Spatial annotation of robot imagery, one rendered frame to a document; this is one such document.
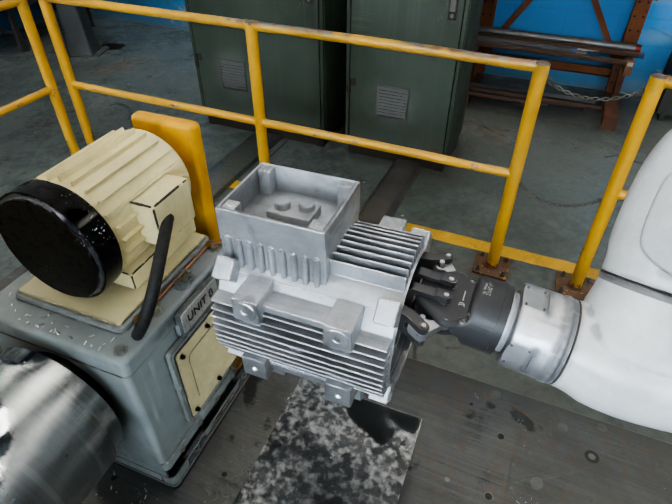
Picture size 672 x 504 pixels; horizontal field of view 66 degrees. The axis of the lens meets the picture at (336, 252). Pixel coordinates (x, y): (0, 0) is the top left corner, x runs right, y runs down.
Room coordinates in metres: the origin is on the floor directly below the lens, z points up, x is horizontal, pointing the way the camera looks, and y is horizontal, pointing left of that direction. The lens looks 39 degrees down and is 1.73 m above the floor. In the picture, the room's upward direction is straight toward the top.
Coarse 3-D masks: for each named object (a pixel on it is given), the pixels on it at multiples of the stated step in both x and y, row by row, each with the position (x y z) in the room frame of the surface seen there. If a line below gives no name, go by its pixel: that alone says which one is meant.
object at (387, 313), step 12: (216, 264) 0.41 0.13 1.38; (228, 264) 0.40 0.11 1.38; (216, 276) 0.40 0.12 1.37; (228, 276) 0.40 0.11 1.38; (384, 300) 0.35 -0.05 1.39; (384, 312) 0.34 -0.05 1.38; (396, 312) 0.34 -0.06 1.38; (384, 324) 0.33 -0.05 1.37; (396, 324) 0.33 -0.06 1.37; (228, 348) 0.40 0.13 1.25; (372, 396) 0.33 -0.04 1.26; (384, 396) 0.33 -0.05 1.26
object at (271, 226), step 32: (256, 192) 0.49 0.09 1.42; (288, 192) 0.50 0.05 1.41; (320, 192) 0.49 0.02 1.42; (352, 192) 0.45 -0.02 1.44; (224, 224) 0.42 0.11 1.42; (256, 224) 0.41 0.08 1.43; (288, 224) 0.40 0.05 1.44; (256, 256) 0.41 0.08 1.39; (288, 256) 0.40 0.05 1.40; (320, 256) 0.38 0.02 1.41
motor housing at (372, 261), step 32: (352, 224) 0.45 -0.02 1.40; (352, 256) 0.40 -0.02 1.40; (384, 256) 0.39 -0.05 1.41; (416, 256) 0.41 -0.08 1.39; (224, 288) 0.40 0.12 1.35; (288, 288) 0.39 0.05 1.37; (320, 288) 0.38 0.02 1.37; (352, 288) 0.38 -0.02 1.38; (384, 288) 0.37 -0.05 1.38; (224, 320) 0.38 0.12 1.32; (288, 320) 0.36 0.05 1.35; (320, 320) 0.35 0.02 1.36; (256, 352) 0.37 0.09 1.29; (288, 352) 0.35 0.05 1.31; (320, 352) 0.34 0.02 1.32; (352, 352) 0.33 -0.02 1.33; (384, 352) 0.32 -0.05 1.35; (352, 384) 0.33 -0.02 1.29; (384, 384) 0.32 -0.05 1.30
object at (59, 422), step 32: (32, 352) 0.48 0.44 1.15; (0, 384) 0.42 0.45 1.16; (32, 384) 0.42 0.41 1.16; (64, 384) 0.44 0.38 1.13; (0, 416) 0.37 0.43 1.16; (32, 416) 0.38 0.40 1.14; (64, 416) 0.39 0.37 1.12; (96, 416) 0.42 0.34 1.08; (0, 448) 0.34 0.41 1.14; (32, 448) 0.35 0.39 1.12; (64, 448) 0.36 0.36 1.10; (96, 448) 0.38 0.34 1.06; (0, 480) 0.30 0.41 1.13; (32, 480) 0.32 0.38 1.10; (64, 480) 0.33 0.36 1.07; (96, 480) 0.37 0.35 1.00
